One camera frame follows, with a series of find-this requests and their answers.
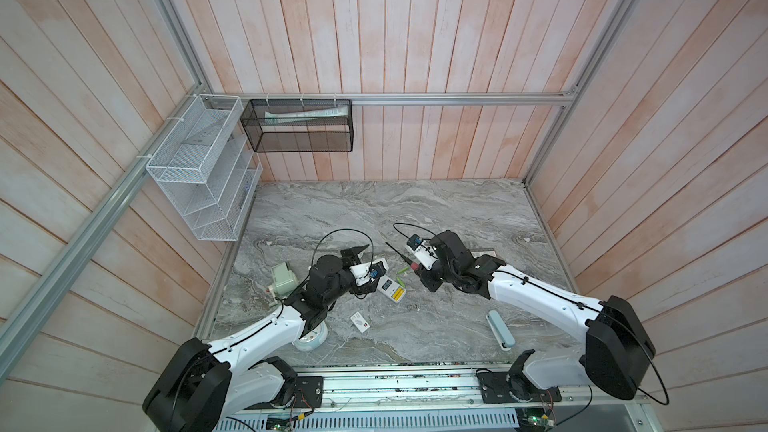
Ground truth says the white remote control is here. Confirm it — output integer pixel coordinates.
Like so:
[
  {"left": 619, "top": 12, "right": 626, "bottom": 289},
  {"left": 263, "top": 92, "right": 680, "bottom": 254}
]
[{"left": 377, "top": 277, "right": 406, "bottom": 304}]

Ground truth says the red handled screwdriver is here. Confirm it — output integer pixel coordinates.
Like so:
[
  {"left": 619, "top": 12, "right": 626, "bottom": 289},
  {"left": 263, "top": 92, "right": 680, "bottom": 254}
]
[{"left": 385, "top": 241, "right": 414, "bottom": 267}]

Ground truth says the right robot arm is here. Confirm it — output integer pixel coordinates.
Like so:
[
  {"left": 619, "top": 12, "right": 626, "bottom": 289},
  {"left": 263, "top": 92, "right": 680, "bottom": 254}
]
[{"left": 407, "top": 230, "right": 656, "bottom": 402}]

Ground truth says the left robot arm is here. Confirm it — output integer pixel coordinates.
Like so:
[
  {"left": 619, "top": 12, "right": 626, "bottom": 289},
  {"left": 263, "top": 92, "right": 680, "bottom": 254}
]
[{"left": 142, "top": 247, "right": 389, "bottom": 431}]

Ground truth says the colored highlighter pack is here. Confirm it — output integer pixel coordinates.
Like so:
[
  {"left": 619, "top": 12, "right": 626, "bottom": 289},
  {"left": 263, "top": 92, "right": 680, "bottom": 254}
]
[{"left": 471, "top": 250, "right": 497, "bottom": 258}]

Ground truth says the small white box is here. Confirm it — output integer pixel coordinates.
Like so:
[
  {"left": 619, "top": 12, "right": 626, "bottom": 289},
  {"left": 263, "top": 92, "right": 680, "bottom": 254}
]
[{"left": 350, "top": 312, "right": 370, "bottom": 333}]

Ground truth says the pale green small object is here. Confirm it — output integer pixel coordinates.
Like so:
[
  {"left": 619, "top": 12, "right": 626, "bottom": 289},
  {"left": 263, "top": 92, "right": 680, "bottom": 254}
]
[{"left": 268, "top": 262, "right": 299, "bottom": 300}]

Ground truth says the white blue alarm clock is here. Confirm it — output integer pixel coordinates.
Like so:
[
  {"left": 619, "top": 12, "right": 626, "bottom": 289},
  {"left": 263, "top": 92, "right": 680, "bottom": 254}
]
[{"left": 293, "top": 322, "right": 328, "bottom": 352}]

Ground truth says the black mesh basket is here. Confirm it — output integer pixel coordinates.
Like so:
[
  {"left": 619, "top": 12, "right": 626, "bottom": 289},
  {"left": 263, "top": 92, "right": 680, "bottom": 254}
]
[{"left": 240, "top": 98, "right": 355, "bottom": 153}]

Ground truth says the paper in black basket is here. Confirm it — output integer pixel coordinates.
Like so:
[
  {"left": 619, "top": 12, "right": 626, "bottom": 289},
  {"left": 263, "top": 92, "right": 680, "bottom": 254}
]
[{"left": 264, "top": 106, "right": 350, "bottom": 126}]

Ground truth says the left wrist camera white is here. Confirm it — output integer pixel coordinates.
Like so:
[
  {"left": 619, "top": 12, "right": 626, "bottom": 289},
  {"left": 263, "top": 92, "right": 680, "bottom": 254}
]
[{"left": 349, "top": 259, "right": 388, "bottom": 287}]

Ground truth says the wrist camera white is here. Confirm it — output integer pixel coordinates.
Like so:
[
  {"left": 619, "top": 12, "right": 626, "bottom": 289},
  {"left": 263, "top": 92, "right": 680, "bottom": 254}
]
[
  {"left": 406, "top": 234, "right": 438, "bottom": 270},
  {"left": 349, "top": 259, "right": 388, "bottom": 287}
]

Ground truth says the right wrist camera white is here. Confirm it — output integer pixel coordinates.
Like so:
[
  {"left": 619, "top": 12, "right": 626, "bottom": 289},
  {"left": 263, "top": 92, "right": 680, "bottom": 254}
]
[{"left": 406, "top": 234, "right": 438, "bottom": 270}]

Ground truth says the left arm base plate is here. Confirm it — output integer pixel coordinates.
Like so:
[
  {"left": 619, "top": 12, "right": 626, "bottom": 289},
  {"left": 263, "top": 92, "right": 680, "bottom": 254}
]
[{"left": 246, "top": 356, "right": 324, "bottom": 410}]

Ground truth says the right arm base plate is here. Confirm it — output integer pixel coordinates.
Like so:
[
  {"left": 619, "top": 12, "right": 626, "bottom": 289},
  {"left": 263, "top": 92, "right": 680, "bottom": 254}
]
[{"left": 475, "top": 349, "right": 562, "bottom": 404}]

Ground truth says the white wire shelf rack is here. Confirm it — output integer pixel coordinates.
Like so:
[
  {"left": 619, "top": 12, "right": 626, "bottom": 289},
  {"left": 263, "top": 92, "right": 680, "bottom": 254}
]
[{"left": 146, "top": 94, "right": 263, "bottom": 242}]

